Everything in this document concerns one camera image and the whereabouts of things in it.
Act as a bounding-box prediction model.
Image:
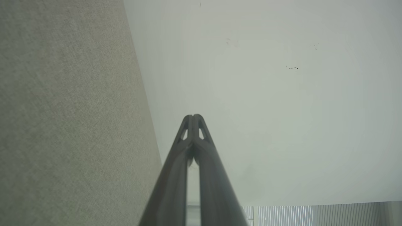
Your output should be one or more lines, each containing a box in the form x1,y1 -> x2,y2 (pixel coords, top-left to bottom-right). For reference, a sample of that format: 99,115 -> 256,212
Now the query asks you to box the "white ribbed panel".
242,201 -> 402,226

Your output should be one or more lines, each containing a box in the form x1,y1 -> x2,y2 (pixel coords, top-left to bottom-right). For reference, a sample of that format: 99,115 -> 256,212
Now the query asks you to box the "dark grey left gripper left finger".
138,115 -> 194,226

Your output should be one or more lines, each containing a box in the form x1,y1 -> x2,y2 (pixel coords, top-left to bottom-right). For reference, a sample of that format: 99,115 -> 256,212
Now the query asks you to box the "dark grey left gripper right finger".
192,114 -> 249,226

